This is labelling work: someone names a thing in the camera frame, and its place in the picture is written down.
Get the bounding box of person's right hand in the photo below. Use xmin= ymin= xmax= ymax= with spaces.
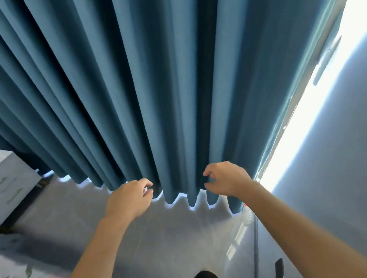
xmin=201 ymin=156 xmax=261 ymax=203

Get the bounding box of person's left hand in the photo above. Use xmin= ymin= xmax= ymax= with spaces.
xmin=100 ymin=177 xmax=159 ymax=226

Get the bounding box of person's left forearm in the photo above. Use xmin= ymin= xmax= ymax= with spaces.
xmin=26 ymin=212 xmax=138 ymax=278

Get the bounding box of person's right forearm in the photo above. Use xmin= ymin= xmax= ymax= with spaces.
xmin=240 ymin=164 xmax=367 ymax=278

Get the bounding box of blue curtain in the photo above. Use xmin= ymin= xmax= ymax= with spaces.
xmin=0 ymin=0 xmax=367 ymax=249

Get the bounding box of black wall socket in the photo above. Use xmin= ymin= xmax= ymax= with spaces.
xmin=273 ymin=257 xmax=287 ymax=278

